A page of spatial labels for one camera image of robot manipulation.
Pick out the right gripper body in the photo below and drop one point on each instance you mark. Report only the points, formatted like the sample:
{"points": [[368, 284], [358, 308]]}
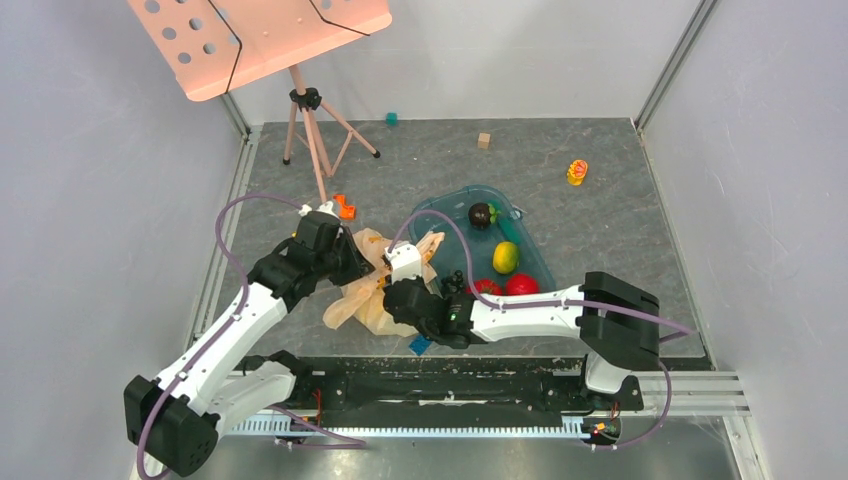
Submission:
{"points": [[395, 291]]}

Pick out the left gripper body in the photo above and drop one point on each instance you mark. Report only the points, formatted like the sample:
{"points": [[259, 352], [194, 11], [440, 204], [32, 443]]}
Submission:
{"points": [[323, 265]]}

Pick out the beige plastic bag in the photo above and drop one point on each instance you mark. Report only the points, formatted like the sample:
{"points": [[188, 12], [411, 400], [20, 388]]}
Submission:
{"points": [[363, 298]]}

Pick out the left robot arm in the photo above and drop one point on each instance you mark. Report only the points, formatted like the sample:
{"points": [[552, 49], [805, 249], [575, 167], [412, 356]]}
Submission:
{"points": [[218, 351]]}

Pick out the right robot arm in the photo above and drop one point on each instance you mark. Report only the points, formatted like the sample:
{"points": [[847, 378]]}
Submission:
{"points": [[616, 320]]}

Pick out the black grapes fake bunch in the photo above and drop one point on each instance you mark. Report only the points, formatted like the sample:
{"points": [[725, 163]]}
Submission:
{"points": [[453, 284]]}

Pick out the red tomato fake fruit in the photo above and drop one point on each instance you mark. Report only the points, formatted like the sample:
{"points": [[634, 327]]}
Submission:
{"points": [[485, 286]]}

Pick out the dark mangosteen fake fruit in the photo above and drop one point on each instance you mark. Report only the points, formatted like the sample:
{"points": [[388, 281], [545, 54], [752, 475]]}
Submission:
{"points": [[482, 215]]}

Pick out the red apple fake fruit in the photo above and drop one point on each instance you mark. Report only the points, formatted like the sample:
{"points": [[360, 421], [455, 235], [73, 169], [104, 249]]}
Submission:
{"points": [[521, 284]]}

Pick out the blue flat block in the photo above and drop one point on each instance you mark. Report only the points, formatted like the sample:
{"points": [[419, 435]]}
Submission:
{"points": [[419, 345]]}

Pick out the orange curved toy piece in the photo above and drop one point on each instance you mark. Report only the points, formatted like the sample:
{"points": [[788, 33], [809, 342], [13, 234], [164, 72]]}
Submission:
{"points": [[346, 210]]}

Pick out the teal plastic tub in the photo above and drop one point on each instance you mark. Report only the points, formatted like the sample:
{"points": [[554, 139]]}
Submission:
{"points": [[509, 227]]}

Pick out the yellow green mango fruit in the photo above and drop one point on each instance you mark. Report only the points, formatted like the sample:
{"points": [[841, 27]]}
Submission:
{"points": [[505, 257]]}

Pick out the small wooden cube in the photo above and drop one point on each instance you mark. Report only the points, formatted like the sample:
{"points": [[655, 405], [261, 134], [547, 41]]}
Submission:
{"points": [[484, 140]]}

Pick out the yellow red toy piece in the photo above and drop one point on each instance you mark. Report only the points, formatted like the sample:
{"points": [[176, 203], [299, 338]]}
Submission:
{"points": [[577, 172]]}

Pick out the pink music stand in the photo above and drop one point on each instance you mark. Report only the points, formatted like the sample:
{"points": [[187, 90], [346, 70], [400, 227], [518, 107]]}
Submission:
{"points": [[214, 47]]}

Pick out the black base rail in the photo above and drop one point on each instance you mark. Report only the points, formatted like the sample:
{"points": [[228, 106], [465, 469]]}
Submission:
{"points": [[358, 397]]}

